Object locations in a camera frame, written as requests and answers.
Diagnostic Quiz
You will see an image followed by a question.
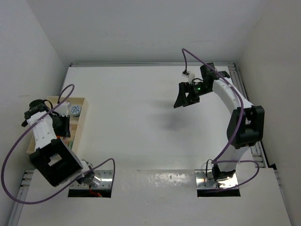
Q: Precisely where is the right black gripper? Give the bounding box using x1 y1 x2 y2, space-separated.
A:
174 82 212 108

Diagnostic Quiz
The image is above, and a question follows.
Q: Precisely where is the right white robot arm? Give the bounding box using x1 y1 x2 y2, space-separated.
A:
174 63 265 181

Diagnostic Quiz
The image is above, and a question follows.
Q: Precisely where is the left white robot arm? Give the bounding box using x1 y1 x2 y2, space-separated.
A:
22 99 94 186

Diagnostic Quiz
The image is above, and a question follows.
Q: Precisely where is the wooden divided tray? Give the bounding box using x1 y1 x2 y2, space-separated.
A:
26 96 89 156

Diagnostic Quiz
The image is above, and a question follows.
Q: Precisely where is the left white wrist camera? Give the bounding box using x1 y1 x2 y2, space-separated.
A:
55 101 70 116

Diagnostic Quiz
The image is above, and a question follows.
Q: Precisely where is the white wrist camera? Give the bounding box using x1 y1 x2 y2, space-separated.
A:
182 70 195 83
55 101 70 116

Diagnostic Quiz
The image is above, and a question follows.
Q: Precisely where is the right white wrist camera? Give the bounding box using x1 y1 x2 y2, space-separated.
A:
182 70 195 83

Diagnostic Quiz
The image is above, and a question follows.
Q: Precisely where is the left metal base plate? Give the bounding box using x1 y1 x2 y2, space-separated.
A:
69 170 113 190

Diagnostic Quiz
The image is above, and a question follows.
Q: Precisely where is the metal base plate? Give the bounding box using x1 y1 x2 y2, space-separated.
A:
69 170 113 190
195 169 238 190

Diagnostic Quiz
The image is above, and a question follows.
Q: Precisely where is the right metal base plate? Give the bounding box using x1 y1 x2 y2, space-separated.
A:
195 169 238 190

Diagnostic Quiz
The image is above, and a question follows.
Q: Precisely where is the aluminium frame rail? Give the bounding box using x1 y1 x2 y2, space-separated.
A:
64 65 254 170

